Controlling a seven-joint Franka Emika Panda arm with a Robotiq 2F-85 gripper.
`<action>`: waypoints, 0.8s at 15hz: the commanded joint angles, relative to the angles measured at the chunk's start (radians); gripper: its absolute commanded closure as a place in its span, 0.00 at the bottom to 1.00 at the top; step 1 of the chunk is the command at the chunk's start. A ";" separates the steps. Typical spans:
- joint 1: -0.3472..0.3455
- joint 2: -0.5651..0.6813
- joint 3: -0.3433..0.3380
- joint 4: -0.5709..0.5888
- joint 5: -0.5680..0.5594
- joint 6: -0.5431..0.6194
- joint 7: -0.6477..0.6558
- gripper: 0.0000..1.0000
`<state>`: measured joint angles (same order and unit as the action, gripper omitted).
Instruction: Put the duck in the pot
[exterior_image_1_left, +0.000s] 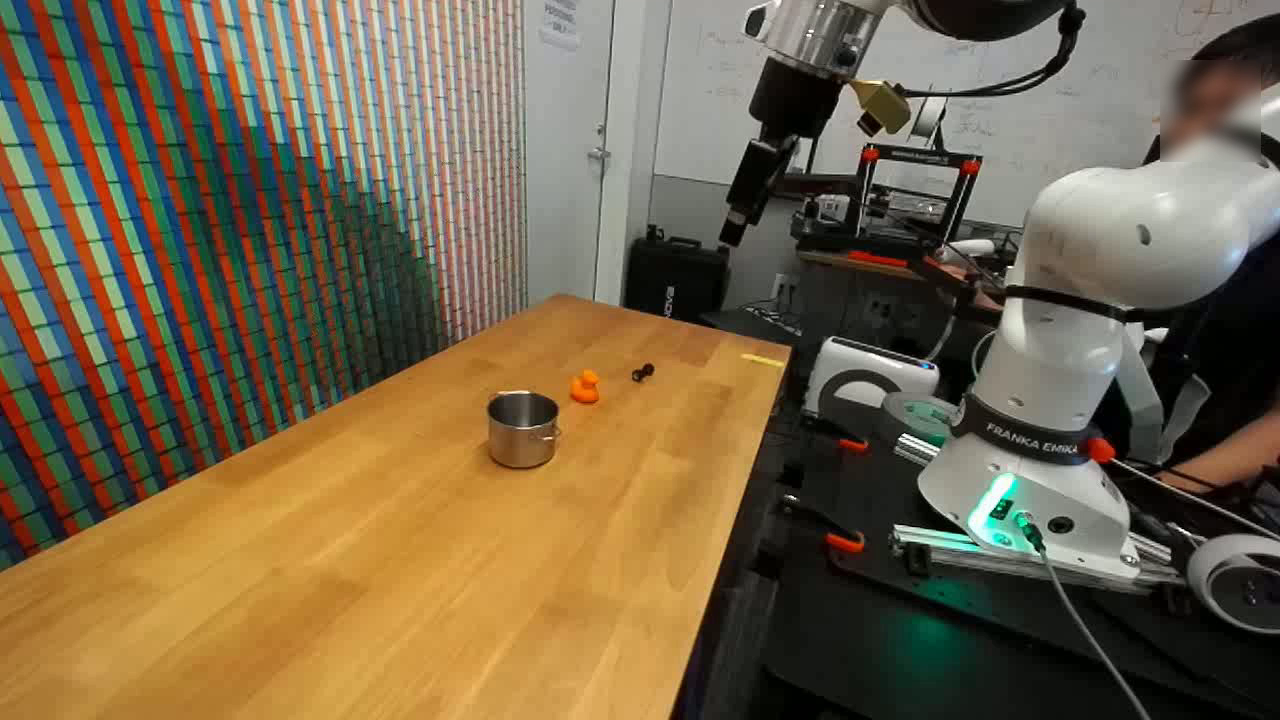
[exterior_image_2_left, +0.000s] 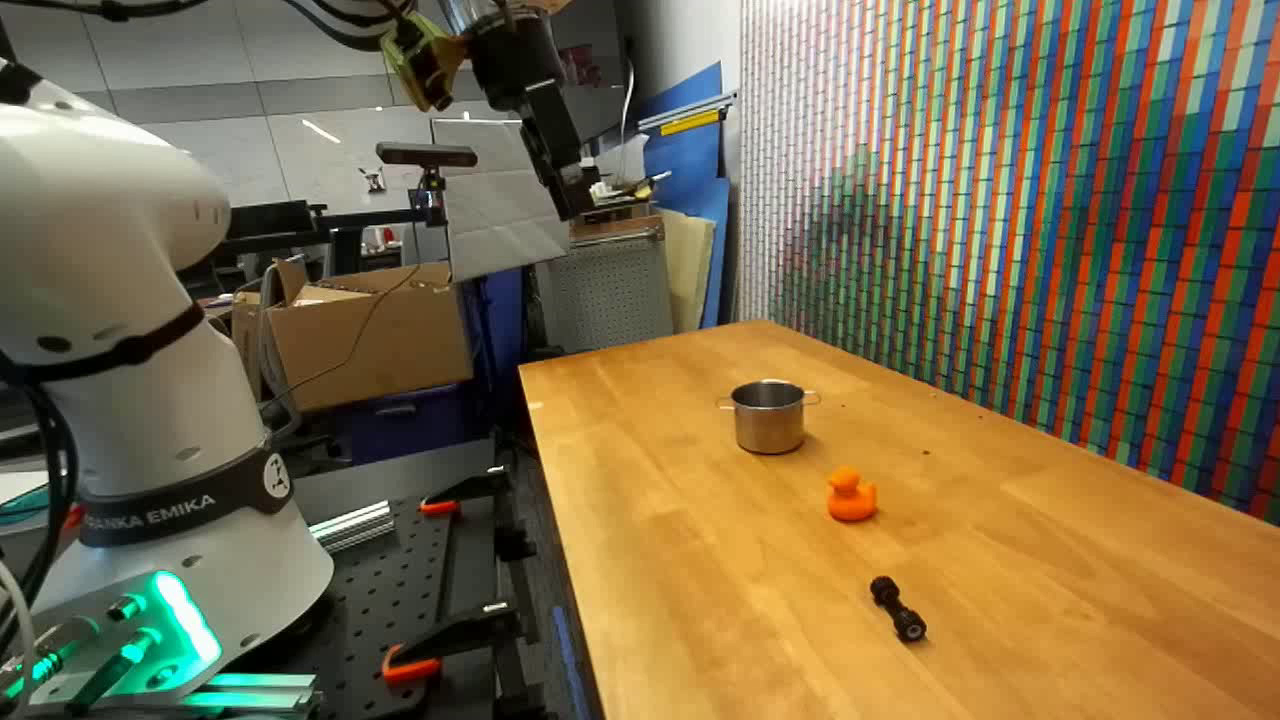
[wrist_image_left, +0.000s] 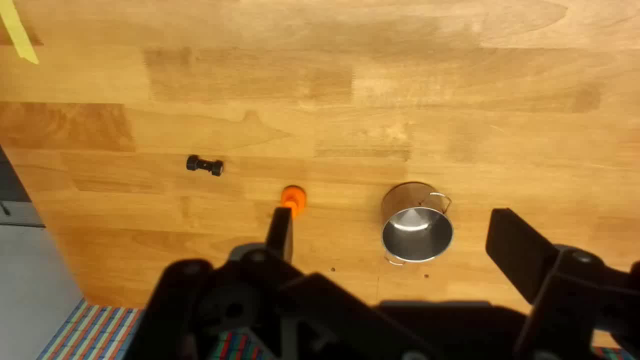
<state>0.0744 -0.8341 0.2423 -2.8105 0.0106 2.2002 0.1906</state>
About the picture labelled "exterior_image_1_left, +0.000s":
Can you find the small steel pot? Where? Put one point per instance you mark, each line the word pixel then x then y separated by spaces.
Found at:
pixel 522 429

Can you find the white tape roll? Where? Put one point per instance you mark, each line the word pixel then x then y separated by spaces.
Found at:
pixel 1238 583

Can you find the multicoloured striped backdrop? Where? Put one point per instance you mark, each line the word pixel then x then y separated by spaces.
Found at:
pixel 226 241

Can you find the person with glasses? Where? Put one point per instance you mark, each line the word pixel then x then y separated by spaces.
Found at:
pixel 1234 265

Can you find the white control box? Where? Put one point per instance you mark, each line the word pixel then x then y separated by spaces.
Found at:
pixel 864 374

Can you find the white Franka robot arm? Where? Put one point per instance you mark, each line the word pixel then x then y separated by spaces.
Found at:
pixel 1115 252

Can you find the small black object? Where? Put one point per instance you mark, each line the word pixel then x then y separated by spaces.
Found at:
pixel 642 374

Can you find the black bag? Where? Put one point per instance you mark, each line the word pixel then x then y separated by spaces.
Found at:
pixel 679 272

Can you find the white paper sign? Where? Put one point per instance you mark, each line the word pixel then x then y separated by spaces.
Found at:
pixel 563 22

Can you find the black and orange 3D printer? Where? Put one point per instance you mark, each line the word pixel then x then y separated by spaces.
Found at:
pixel 918 194

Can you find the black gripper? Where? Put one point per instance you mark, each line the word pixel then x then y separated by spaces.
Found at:
pixel 780 128

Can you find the orange toy duck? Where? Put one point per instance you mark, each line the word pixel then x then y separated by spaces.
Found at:
pixel 587 389

